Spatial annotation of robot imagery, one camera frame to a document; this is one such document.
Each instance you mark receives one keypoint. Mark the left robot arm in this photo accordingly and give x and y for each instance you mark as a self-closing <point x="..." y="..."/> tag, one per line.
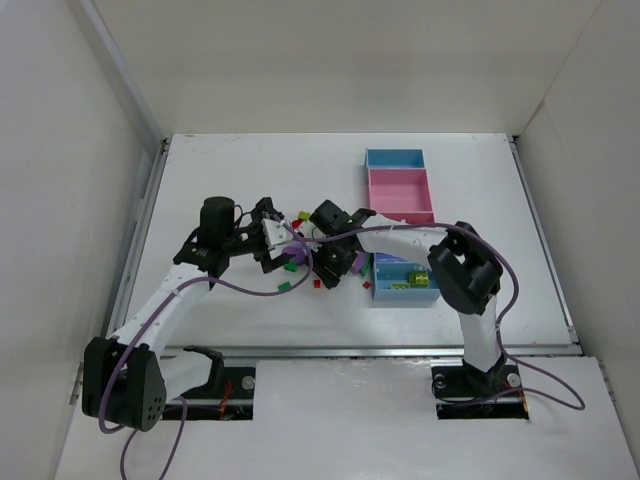
<point x="126" y="382"/>

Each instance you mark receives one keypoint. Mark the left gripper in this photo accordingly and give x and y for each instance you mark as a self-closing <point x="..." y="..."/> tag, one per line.
<point x="263" y="232"/>

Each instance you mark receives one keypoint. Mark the purple flower lego piece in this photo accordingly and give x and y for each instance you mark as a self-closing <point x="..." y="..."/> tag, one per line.
<point x="361" y="264"/>

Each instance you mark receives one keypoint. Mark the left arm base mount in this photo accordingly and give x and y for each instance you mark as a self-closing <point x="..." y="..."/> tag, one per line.
<point x="231" y="399"/>

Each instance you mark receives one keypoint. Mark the purple round lego piece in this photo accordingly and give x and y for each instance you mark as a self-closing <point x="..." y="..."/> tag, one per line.
<point x="297" y="256"/>

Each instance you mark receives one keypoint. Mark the blue and pink sorting tray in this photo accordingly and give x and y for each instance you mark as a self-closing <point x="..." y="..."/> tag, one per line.
<point x="398" y="188"/>

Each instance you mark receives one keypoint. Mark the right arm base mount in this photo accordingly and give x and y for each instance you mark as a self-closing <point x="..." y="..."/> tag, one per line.
<point x="461" y="393"/>

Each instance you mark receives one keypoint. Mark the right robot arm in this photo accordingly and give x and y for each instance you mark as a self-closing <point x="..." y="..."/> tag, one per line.
<point x="466" y="271"/>

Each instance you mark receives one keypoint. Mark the aluminium front rail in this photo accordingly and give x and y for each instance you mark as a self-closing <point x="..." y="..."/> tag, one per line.
<point x="265" y="352"/>

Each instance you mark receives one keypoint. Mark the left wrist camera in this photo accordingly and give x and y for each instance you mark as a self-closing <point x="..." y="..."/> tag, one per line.
<point x="276" y="233"/>

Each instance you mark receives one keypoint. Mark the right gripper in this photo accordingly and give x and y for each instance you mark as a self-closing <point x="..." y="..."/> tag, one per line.
<point x="329" y="245"/>

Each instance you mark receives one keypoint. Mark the lime green lego brick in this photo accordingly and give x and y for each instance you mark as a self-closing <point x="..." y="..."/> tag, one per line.
<point x="400" y="286"/>

